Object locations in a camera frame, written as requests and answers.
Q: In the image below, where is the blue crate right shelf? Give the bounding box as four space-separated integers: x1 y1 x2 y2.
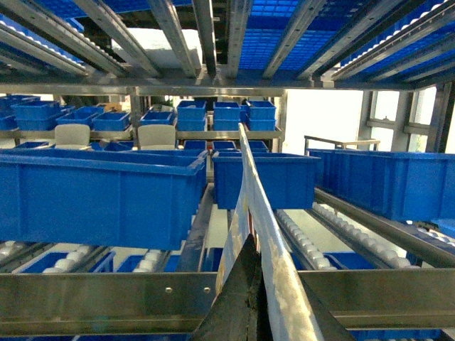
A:
309 148 454 221

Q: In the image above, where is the blue crate left shelf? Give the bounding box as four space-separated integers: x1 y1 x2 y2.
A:
1 148 205 250

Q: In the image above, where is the white roller conveyor track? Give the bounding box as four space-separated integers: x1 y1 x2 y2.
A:
275 203 416 270

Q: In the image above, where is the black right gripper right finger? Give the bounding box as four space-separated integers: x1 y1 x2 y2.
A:
302 281 355 341

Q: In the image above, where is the flower pattern gift bag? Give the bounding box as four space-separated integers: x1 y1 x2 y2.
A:
216 124 323 340

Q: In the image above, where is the stainless steel rack frame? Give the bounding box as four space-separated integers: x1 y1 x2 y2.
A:
1 1 454 340

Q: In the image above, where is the blue crate shelf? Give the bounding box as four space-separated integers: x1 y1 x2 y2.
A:
309 148 454 221
212 151 321 210
1 148 205 250

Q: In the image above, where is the blue crate middle shelf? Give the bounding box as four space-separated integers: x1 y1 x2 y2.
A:
212 151 321 210

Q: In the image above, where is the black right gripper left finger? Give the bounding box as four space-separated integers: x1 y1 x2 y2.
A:
191 234 262 340

